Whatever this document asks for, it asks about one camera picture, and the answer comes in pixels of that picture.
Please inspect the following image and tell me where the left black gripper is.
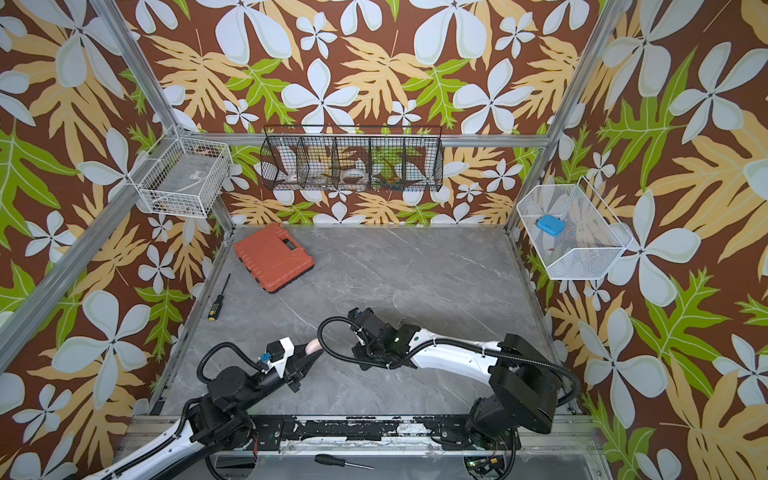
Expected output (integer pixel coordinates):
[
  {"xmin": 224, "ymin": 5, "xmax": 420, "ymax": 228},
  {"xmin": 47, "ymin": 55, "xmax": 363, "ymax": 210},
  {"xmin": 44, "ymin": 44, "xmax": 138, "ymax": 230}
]
[{"xmin": 237, "ymin": 339, "xmax": 320, "ymax": 413}]

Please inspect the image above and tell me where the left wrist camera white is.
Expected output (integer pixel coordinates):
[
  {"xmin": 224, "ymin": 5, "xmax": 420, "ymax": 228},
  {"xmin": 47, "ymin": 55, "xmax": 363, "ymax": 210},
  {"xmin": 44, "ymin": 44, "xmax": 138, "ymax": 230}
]
[{"xmin": 262, "ymin": 337, "xmax": 295, "ymax": 365}]

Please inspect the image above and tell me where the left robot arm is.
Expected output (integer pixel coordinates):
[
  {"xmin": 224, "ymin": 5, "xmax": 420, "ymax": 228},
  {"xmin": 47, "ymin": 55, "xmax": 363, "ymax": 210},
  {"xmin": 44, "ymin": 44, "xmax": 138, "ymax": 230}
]
[{"xmin": 88, "ymin": 337, "xmax": 323, "ymax": 479}]

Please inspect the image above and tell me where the pink earbud charging case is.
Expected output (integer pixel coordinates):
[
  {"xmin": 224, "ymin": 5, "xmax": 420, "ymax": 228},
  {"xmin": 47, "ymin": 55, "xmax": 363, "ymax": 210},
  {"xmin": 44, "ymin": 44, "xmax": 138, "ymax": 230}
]
[{"xmin": 305, "ymin": 339, "xmax": 323, "ymax": 355}]

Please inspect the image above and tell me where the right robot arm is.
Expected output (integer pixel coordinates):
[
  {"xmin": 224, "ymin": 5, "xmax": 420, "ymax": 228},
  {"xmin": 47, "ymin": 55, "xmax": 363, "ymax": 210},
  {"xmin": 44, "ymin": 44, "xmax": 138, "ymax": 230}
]
[{"xmin": 305, "ymin": 308, "xmax": 581, "ymax": 448}]

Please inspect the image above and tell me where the black wire basket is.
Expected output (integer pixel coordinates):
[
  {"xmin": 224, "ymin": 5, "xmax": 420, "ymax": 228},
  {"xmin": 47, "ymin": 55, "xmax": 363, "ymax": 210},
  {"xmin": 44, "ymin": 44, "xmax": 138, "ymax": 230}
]
[{"xmin": 259, "ymin": 125, "xmax": 445, "ymax": 192}]

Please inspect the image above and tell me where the red plastic tool case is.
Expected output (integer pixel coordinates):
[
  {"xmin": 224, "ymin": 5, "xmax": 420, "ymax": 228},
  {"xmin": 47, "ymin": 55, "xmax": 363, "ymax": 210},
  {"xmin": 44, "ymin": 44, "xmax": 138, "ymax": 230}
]
[{"xmin": 234, "ymin": 223, "xmax": 315, "ymax": 293}]

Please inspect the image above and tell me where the white mesh basket right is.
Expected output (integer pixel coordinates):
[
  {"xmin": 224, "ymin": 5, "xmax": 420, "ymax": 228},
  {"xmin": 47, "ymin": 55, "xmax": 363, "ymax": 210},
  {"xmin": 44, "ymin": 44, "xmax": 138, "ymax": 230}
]
[{"xmin": 517, "ymin": 177, "xmax": 632, "ymax": 281}]

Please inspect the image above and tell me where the white wire basket left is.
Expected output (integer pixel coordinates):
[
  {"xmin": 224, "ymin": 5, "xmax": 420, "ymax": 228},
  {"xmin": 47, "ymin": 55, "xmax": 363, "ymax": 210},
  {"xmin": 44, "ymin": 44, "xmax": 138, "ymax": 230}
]
[{"xmin": 132, "ymin": 129, "xmax": 232, "ymax": 218}]

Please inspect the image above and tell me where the blue object in basket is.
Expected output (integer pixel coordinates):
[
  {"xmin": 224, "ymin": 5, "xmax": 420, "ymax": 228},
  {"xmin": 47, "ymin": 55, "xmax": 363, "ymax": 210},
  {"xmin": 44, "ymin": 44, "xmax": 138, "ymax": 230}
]
[{"xmin": 535, "ymin": 215, "xmax": 566, "ymax": 237}]

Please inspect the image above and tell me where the black yellow screwdriver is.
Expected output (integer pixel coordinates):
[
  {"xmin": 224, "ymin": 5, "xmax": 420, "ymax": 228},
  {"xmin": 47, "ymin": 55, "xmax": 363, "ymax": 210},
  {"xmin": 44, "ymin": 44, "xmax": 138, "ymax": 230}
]
[{"xmin": 208, "ymin": 275, "xmax": 231, "ymax": 321}]

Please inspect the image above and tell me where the black screwdriver front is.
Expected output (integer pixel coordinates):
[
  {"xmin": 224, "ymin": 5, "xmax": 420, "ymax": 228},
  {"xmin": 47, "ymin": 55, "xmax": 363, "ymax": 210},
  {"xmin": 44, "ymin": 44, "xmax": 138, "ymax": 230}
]
[{"xmin": 314, "ymin": 454, "xmax": 373, "ymax": 470}]

